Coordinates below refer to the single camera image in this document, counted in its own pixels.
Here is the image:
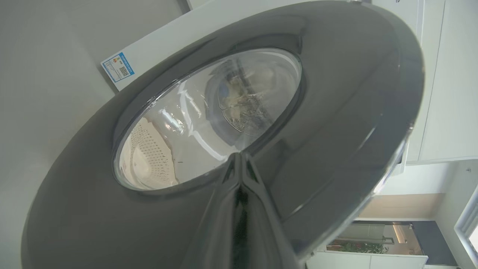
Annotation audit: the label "green potted plants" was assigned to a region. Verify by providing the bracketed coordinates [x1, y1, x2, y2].
[328, 240, 391, 255]

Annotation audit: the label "cream perforated laundry basket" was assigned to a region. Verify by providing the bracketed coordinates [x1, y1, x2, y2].
[119, 118, 180, 189]

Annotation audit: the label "dark washing machine door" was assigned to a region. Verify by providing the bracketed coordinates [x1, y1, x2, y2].
[21, 0, 426, 269]

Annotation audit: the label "blue energy label sticker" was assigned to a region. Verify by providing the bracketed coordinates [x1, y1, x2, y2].
[101, 52, 135, 84]

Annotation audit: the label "white front-load washing machine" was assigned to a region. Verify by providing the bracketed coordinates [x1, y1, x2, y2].
[101, 0, 425, 92]

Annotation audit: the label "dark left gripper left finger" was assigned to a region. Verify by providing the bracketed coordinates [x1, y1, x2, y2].
[179, 153, 243, 269]

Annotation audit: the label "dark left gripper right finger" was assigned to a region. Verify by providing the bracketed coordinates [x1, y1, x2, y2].
[242, 153, 300, 269]

